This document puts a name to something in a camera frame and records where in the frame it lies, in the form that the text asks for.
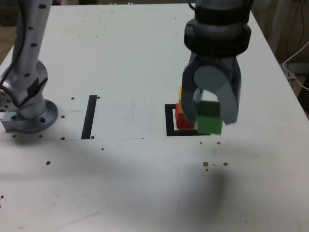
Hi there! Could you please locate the black tape strip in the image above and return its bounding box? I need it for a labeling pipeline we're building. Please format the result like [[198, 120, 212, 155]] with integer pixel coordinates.
[[81, 95, 98, 140]]

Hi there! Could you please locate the white stool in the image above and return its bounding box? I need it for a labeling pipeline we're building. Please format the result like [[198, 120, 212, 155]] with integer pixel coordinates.
[[251, 0, 272, 37]]

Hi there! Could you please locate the white cable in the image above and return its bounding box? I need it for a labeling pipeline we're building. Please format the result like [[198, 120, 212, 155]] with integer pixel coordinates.
[[281, 40, 309, 91]]

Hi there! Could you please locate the yellow cube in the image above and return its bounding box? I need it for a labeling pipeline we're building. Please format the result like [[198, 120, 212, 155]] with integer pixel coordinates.
[[178, 87, 185, 114]]

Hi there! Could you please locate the red cube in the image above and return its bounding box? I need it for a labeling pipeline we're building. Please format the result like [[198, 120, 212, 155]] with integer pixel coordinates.
[[175, 103, 195, 130]]

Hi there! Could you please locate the white furniture leg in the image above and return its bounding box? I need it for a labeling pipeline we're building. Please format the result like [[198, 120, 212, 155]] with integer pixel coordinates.
[[267, 0, 290, 53]]

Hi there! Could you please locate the black tape square outline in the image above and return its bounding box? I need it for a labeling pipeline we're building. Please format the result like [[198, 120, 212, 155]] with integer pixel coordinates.
[[165, 103, 199, 137]]

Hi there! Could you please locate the green cube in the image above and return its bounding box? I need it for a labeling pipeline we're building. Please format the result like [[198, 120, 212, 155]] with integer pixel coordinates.
[[197, 101, 223, 136]]

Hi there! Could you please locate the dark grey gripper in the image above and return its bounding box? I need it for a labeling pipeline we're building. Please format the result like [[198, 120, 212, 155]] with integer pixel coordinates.
[[181, 53, 242, 127]]

